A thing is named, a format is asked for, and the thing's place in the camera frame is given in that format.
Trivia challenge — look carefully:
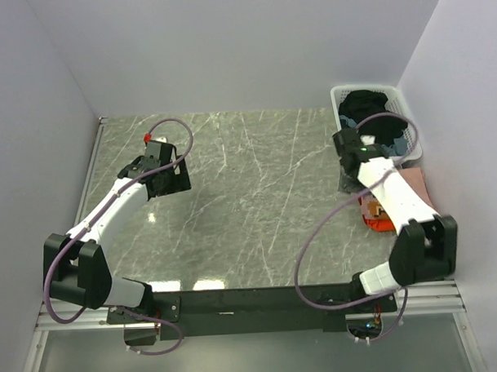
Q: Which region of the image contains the pink printed t-shirt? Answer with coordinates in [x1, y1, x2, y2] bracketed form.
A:
[358, 168, 434, 222]

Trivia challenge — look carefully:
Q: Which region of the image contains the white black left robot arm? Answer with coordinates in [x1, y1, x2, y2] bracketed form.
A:
[43, 140, 190, 322]

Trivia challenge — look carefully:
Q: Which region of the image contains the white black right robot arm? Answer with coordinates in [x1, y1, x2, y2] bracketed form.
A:
[332, 128, 458, 312]

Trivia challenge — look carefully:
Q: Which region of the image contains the black t-shirt in basket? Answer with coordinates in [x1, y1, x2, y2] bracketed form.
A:
[337, 88, 410, 149]

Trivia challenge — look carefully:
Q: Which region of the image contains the blue garment in basket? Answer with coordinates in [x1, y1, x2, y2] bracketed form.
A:
[361, 117, 408, 157]

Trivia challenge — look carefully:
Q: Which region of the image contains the folded orange t-shirt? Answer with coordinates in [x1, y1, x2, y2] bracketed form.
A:
[357, 195, 395, 233]

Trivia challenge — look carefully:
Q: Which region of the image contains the white plastic laundry basket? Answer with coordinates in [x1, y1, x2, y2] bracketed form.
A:
[329, 82, 427, 171]

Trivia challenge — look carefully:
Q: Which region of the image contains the black robot mounting base bar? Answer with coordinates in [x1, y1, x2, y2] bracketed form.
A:
[104, 281, 400, 348]

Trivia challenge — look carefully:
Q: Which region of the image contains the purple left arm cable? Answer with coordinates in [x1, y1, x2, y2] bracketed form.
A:
[37, 116, 202, 360]

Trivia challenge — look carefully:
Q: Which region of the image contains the aluminium frame rail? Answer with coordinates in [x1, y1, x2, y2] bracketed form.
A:
[34, 280, 467, 332]

